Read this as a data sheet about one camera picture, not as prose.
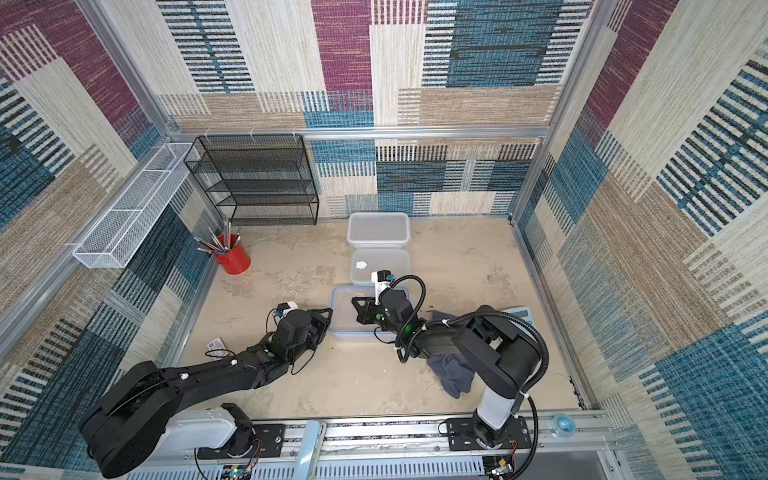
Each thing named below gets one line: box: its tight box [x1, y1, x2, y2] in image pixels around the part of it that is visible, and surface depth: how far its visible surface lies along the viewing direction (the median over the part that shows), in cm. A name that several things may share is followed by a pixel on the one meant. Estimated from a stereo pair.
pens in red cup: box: [193, 220, 242, 253], surface depth 104 cm
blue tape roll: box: [551, 413, 577, 438], surface depth 76 cm
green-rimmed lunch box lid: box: [350, 249, 411, 284], surface depth 103 cm
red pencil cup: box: [215, 234, 251, 275], surface depth 109 cm
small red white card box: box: [206, 336, 229, 360], surface depth 89 cm
